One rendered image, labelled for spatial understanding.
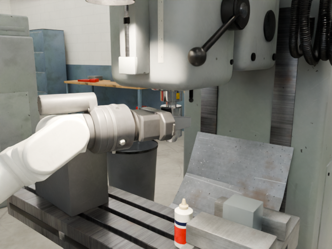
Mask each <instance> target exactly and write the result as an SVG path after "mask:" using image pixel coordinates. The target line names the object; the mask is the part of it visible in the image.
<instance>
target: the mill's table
mask: <svg viewBox="0 0 332 249"><path fill-rule="evenodd" d="M108 197H109V202H108V203H106V204H103V205H101V206H98V207H95V208H93V209H90V210H88V211H85V212H83V213H80V214H78V215H75V216H72V217H71V216H69V215H68V214H67V213H65V212H64V211H62V210H61V209H59V208H58V207H56V206H55V205H54V204H52V203H51V202H49V201H48V200H46V199H45V198H44V197H42V196H41V195H39V194H38V193H36V187H35V183H34V184H33V185H30V186H24V189H23V188H21V189H19V190H18V191H17V192H16V193H14V194H13V195H12V196H10V197H9V198H8V199H6V200H7V208H8V214H10V215H11V216H13V217H14V218H16V219H18V220H19V221H21V222H22V223H24V224H26V225H27V226H29V227H30V228H32V229H33V230H35V231H37V232H38V233H40V234H41V235H43V236H45V237H46V238H48V239H49V240H51V241H53V242H54V243H56V244H57V245H59V246H60V247H62V248H64V249H180V248H178V247H177V246H176V245H175V244H174V210H175V209H173V208H170V207H167V206H164V205H161V204H158V203H156V202H154V201H151V200H148V199H145V198H143V197H140V196H137V195H134V194H132V193H129V192H126V191H123V190H121V189H118V188H115V187H112V186H110V185H108Z"/></svg>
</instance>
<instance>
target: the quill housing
mask: <svg viewBox="0 0 332 249"><path fill-rule="evenodd" d="M222 1H223V0H149V73H148V74H140V75H127V74H120V73H119V57H120V56H121V54H120V22H119V5H110V6H109V13H110V40H111V66H112V77H113V79H114V81H115V82H116V83H117V84H119V85H121V86H128V87H140V88H153V89H165V90H178V91H186V90H193V89H199V88H206V87H213V86H220V85H224V84H226V83H228V82H229V80H230V79H231V77H232V71H233V63H234V61H233V49H234V31H229V30H227V31H226V32H225V33H224V34H223V35H222V36H221V37H220V38H219V39H218V41H217V42H216V43H215V44H214V45H213V46H212V47H211V48H210V49H209V50H208V51H207V52H206V54H207V59H206V61H205V63H204V64H203V65H201V66H198V67H196V66H193V65H191V64H190V63H189V61H188V52H189V51H190V50H191V49H192V48H194V47H202V46H203V45H204V44H205V43H206V42H207V40H208V39H209V38H210V37H211V36H212V35H213V34H214V33H215V32H216V31H217V30H218V29H219V28H220V27H221V26H222V25H223V22H222V18H221V5H222Z"/></svg>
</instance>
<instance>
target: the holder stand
mask: <svg viewBox="0 0 332 249"><path fill-rule="evenodd" d="M35 187H36V193H38V194H39V195H41V196H42V197H44V198H45V199H46V200H48V201H49V202H51V203H52V204H54V205H55V206H56V207H58V208H59V209H61V210H62V211H64V212H65V213H67V214H68V215H69V216H71V217H72V216H75V215H78V214H80V213H83V212H85V211H88V210H90V209H93V208H95V207H98V206H101V205H103V204H106V203H108V202H109V197H108V174H107V152H105V153H99V154H94V153H92V152H91V151H90V150H89V149H86V152H83V153H79V154H78V155H76V156H75V157H74V158H72V159H71V160H70V161H69V162H67V163H66V164H65V165H63V166H62V167H61V168H60V169H59V170H57V171H56V172H55V173H53V174H52V175H51V176H49V177H48V178H47V179H45V180H44V181H39V182H36V183H35Z"/></svg>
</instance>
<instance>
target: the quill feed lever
mask: <svg viewBox="0 0 332 249"><path fill-rule="evenodd" d="M249 15H250V4H249V0H223V1H222V5H221V18H222V22H223V25H222V26H221V27H220V28H219V29H218V30H217V31H216V32H215V33H214V34H213V35H212V36H211V37H210V38H209V39H208V40H207V42H206V43H205V44H204V45H203V46H202V47H194V48H192V49H191V50H190V51H189V52H188V61H189V63H190V64H191V65H193V66H196V67H198V66H201V65H203V64H204V63H205V61H206V59H207V54H206V52H207V51H208V50H209V49H210V48H211V47H212V46H213V45H214V44H215V43H216V42H217V41H218V39H219V38H220V37H221V36H222V35H223V34H224V33H225V32H226V31H227V30H229V31H235V30H243V29H244V28H245V26H246V25H247V23H248V21H249Z"/></svg>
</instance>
